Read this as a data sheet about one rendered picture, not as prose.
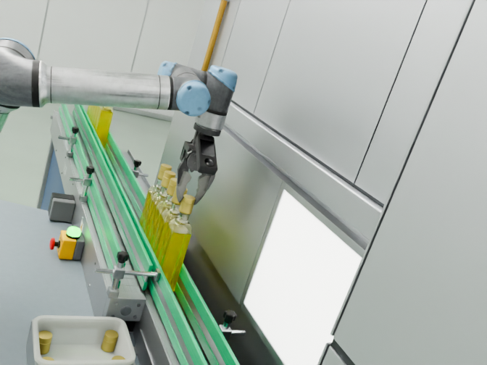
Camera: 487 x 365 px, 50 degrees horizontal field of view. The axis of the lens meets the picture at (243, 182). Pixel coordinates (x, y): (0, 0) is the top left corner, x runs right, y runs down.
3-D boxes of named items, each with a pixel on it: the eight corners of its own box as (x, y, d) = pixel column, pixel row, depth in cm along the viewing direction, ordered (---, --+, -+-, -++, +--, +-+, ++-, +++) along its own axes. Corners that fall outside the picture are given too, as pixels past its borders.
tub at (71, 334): (129, 392, 122) (138, 362, 120) (27, 396, 112) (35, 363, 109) (116, 344, 137) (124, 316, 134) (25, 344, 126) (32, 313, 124)
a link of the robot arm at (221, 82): (204, 61, 132) (235, 70, 135) (192, 103, 135) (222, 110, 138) (211, 66, 125) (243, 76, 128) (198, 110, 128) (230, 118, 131)
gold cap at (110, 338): (111, 354, 130) (116, 340, 129) (98, 350, 130) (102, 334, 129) (117, 346, 134) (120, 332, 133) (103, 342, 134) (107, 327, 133)
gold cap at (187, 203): (192, 215, 138) (197, 200, 137) (180, 213, 137) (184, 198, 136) (190, 210, 142) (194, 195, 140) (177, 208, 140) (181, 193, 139)
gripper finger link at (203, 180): (200, 198, 145) (204, 166, 142) (205, 206, 140) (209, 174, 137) (189, 198, 144) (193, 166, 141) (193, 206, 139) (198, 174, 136)
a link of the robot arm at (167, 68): (167, 65, 118) (212, 78, 123) (161, 55, 128) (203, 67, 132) (159, 98, 121) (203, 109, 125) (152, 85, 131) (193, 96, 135)
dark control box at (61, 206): (71, 224, 194) (76, 203, 191) (48, 221, 190) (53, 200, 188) (69, 214, 201) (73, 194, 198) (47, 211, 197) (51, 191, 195)
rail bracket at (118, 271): (153, 300, 138) (165, 259, 134) (89, 298, 130) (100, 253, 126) (151, 294, 140) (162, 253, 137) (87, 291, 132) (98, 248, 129)
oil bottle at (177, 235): (174, 293, 145) (195, 225, 139) (154, 292, 142) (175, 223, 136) (169, 282, 150) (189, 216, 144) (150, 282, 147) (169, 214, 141)
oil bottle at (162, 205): (162, 271, 155) (182, 206, 149) (144, 270, 152) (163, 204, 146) (158, 261, 159) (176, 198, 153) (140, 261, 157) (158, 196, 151)
